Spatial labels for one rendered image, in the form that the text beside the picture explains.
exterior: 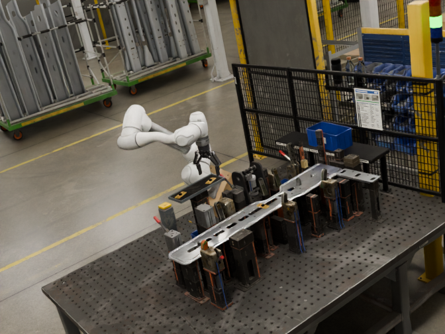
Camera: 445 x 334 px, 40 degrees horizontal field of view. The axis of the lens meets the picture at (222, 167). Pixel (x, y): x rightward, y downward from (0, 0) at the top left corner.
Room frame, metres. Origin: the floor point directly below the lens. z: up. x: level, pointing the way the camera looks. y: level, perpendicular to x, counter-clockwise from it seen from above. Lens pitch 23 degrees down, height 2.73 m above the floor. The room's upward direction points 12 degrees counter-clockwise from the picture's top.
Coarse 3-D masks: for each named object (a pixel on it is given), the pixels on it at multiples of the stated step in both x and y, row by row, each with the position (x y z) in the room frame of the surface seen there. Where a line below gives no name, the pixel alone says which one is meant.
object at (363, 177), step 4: (344, 168) 3.71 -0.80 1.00; (344, 172) 3.65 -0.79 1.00; (348, 172) 3.63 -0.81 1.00; (352, 172) 3.62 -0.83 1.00; (356, 172) 3.61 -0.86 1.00; (360, 172) 3.60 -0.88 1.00; (364, 172) 3.59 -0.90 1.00; (340, 176) 3.62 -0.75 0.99; (344, 176) 3.59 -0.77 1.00; (348, 176) 3.57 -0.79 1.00; (352, 176) 3.56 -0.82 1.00; (360, 176) 3.54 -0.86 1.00; (364, 176) 3.53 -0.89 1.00; (368, 176) 3.52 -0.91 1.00; (372, 176) 3.50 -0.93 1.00; (376, 176) 3.49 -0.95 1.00; (356, 180) 3.52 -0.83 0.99; (360, 180) 3.49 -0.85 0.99; (364, 180) 3.47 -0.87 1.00; (368, 180) 3.46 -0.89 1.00; (372, 180) 3.45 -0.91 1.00
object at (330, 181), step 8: (328, 184) 3.46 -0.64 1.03; (336, 184) 3.46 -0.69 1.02; (328, 192) 3.48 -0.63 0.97; (336, 192) 3.46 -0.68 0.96; (328, 200) 3.48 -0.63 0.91; (336, 200) 3.45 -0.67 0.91; (328, 208) 3.49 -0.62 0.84; (336, 208) 3.46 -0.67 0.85; (328, 216) 3.49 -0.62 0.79; (336, 216) 3.46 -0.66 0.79; (328, 224) 3.50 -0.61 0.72; (336, 224) 3.44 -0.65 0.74
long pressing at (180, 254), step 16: (304, 176) 3.71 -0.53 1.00; (320, 176) 3.66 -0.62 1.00; (288, 192) 3.52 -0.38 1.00; (304, 192) 3.48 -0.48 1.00; (256, 208) 3.39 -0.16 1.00; (272, 208) 3.35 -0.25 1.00; (224, 224) 3.27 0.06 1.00; (240, 224) 3.23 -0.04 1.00; (192, 240) 3.15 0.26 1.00; (224, 240) 3.09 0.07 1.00; (176, 256) 3.00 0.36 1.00; (192, 256) 2.97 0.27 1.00
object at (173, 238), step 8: (168, 232) 3.20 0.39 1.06; (176, 232) 3.18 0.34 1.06; (168, 240) 3.16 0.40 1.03; (176, 240) 3.14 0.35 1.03; (168, 248) 3.18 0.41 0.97; (176, 248) 3.13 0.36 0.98; (176, 264) 3.16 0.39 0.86; (176, 272) 3.17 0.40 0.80; (176, 280) 3.19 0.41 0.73; (184, 280) 3.14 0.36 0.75; (184, 288) 3.12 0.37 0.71
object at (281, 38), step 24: (240, 0) 6.54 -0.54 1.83; (264, 0) 6.19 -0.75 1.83; (288, 0) 5.89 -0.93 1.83; (312, 0) 5.60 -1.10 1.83; (240, 24) 6.58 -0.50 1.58; (264, 24) 6.24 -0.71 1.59; (288, 24) 5.93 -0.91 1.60; (312, 24) 5.62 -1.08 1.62; (240, 48) 6.62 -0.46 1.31; (264, 48) 6.30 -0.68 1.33; (288, 48) 5.98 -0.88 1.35; (312, 48) 5.68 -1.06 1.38; (264, 72) 6.36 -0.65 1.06; (264, 96) 6.42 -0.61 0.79; (288, 96) 6.08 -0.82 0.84; (264, 120) 6.48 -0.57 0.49; (288, 120) 6.13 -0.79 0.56; (264, 144) 6.56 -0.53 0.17
